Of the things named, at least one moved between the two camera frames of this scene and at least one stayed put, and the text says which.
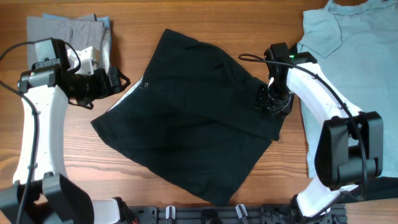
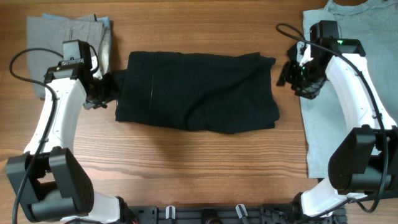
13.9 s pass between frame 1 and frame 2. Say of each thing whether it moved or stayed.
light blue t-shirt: stayed
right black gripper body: moved
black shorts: moved
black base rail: stayed
